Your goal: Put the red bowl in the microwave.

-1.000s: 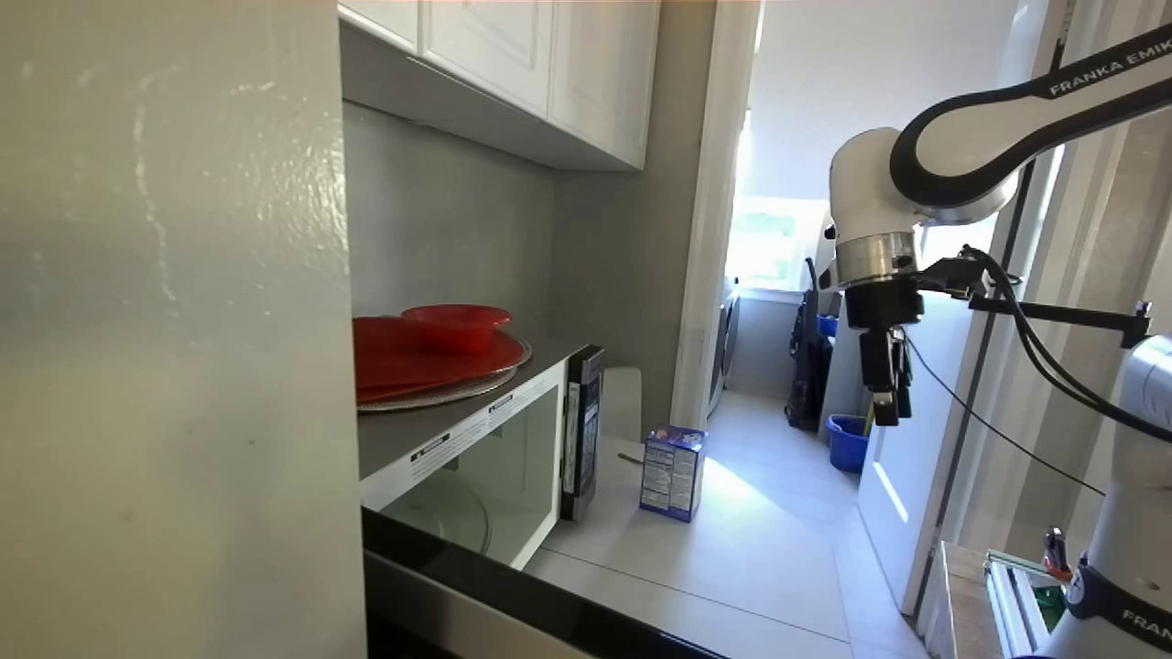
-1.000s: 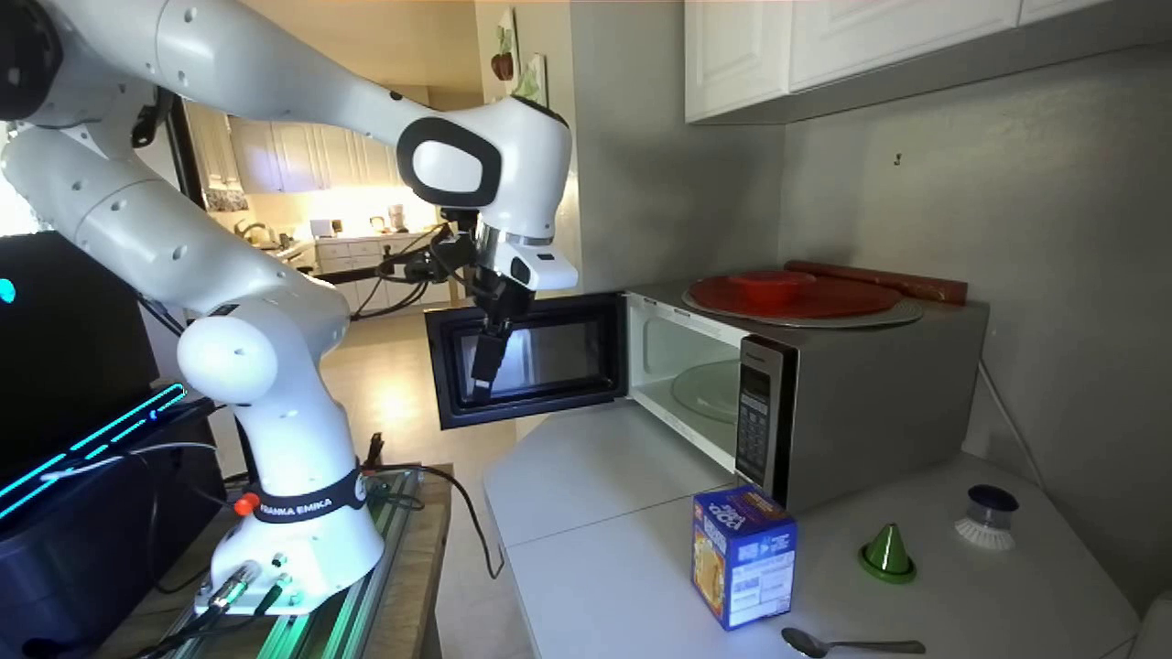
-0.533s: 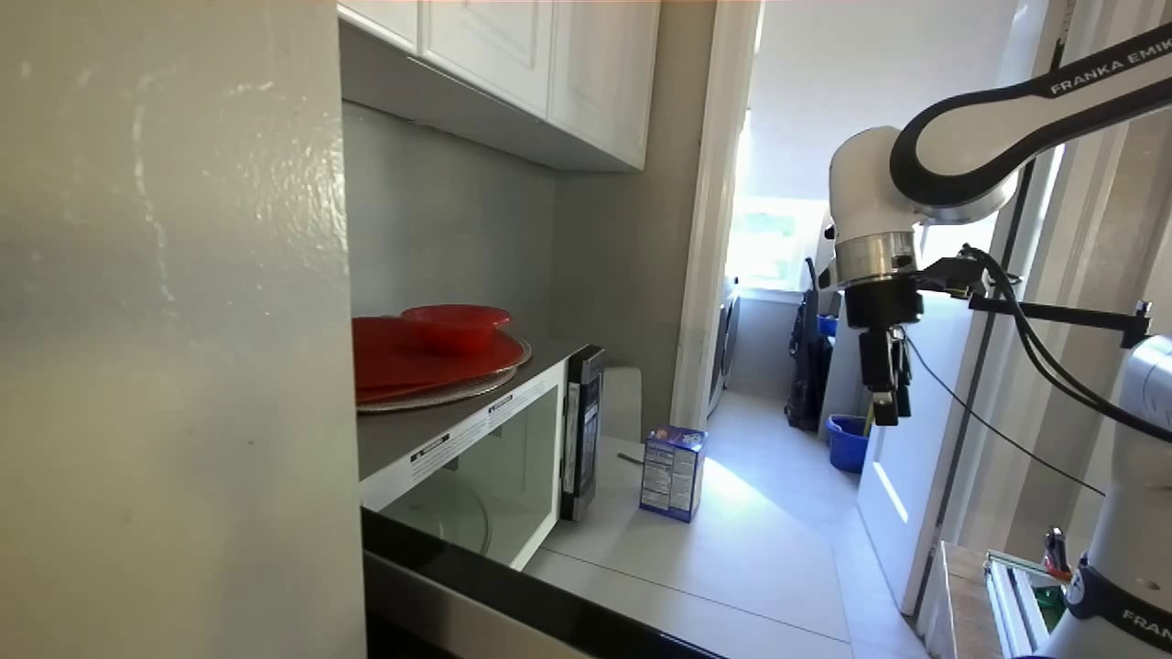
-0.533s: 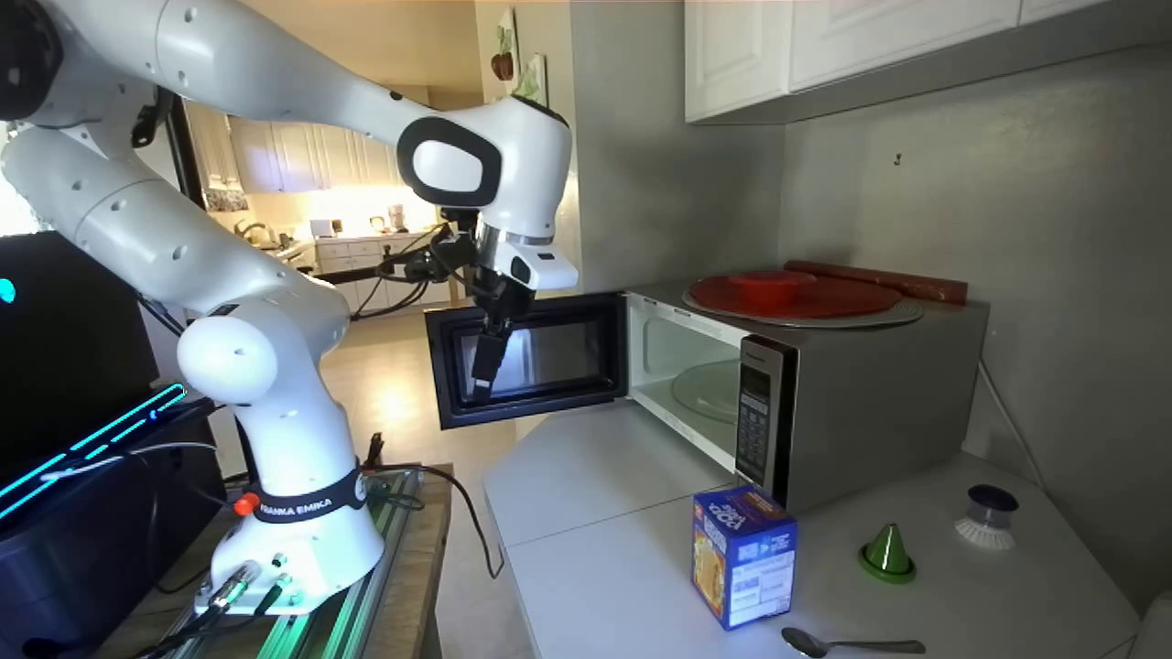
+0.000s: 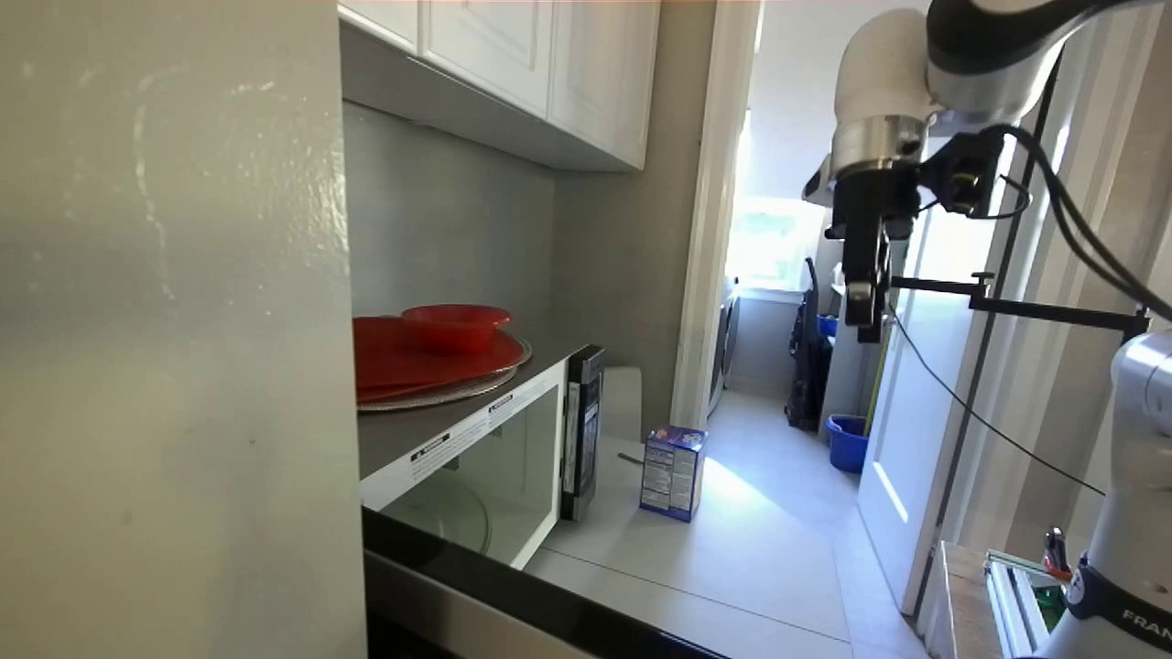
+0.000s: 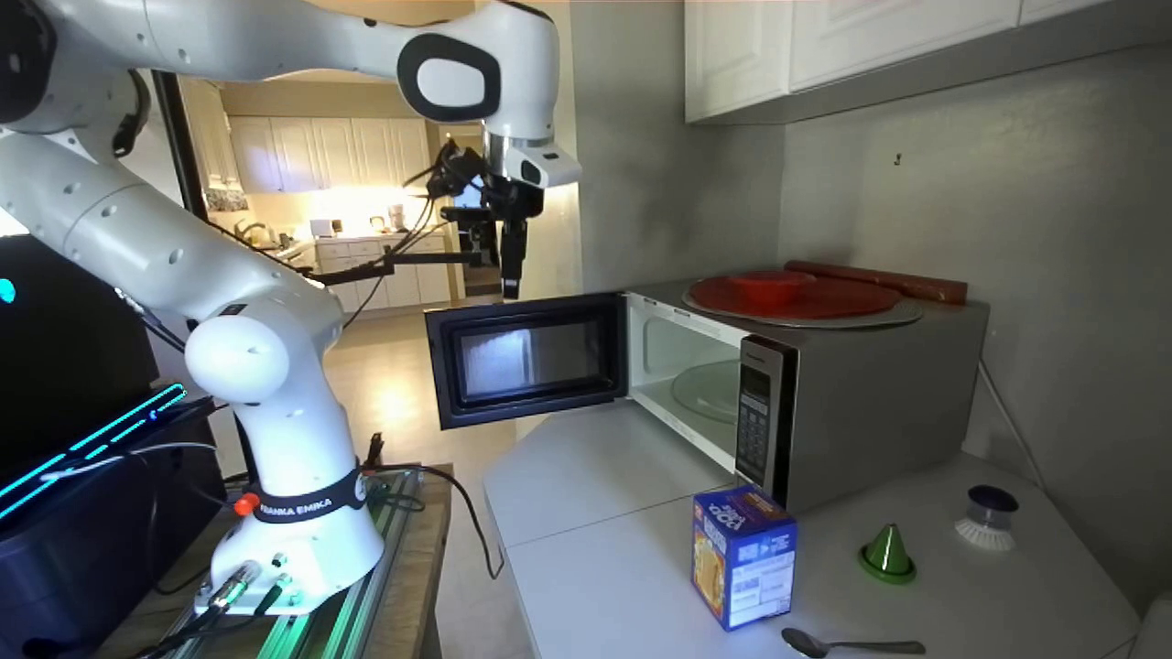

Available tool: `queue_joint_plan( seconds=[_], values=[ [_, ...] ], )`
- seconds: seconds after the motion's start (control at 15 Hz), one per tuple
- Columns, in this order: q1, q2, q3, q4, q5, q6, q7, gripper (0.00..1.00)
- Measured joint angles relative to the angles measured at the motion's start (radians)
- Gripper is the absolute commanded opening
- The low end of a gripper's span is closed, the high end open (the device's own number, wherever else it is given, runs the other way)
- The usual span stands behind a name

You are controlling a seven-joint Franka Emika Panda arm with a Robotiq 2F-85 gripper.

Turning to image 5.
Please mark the blue bucket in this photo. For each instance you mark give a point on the blue bucket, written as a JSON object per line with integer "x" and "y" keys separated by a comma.
{"x": 847, "y": 443}

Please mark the blue and white carton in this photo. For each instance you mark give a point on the blue and white carton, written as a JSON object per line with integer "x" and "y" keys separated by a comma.
{"x": 673, "y": 473}

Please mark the white wall cabinet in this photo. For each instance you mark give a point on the white wall cabinet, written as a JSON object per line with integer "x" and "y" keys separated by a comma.
{"x": 537, "y": 61}

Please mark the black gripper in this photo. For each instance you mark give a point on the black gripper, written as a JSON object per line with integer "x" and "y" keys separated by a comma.
{"x": 873, "y": 202}

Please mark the white door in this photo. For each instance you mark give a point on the white door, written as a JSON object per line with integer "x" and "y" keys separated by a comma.
{"x": 928, "y": 414}

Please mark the red and black tool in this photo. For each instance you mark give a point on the red and black tool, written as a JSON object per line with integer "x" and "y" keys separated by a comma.
{"x": 1055, "y": 554}

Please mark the red plastic bowl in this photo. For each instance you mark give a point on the red plastic bowl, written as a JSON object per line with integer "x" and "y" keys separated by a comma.
{"x": 458, "y": 327}

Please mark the black camera mount rod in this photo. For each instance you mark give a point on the black camera mount rod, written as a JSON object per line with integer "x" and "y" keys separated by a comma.
{"x": 1036, "y": 309}

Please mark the green and white box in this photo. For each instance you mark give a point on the green and white box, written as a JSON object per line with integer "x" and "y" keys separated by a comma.
{"x": 1022, "y": 607}

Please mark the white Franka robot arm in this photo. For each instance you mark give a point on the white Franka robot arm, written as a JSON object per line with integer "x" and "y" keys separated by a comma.
{"x": 977, "y": 50}

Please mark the large red plate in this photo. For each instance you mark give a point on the large red plate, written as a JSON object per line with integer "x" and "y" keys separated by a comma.
{"x": 398, "y": 364}

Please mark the white microwave oven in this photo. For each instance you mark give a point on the white microwave oven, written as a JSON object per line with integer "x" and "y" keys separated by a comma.
{"x": 470, "y": 458}

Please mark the white washing machine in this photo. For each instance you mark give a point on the white washing machine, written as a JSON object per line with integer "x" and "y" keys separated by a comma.
{"x": 721, "y": 354}

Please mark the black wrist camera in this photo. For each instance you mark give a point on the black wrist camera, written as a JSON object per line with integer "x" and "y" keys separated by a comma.
{"x": 968, "y": 171}

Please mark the glass microwave turntable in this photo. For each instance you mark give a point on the glass microwave turntable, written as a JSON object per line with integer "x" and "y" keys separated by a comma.
{"x": 455, "y": 512}

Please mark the black microwave door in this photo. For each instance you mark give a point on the black microwave door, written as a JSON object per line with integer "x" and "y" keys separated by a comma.
{"x": 583, "y": 425}

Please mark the small blue container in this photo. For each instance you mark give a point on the small blue container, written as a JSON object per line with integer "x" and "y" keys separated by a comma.
{"x": 829, "y": 327}

